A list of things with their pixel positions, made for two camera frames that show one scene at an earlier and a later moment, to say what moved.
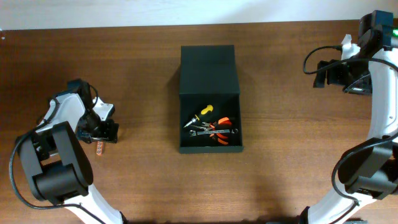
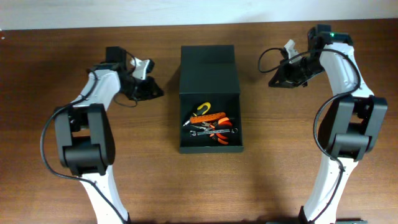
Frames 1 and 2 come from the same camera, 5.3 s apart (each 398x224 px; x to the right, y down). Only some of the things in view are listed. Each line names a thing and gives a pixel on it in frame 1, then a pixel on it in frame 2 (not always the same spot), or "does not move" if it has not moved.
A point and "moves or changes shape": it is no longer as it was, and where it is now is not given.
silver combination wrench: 193,132 does not move
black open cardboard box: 208,76 does not move
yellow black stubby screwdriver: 209,108 moves or changes shape
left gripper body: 104,132 → 142,88
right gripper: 333,72 → 288,74
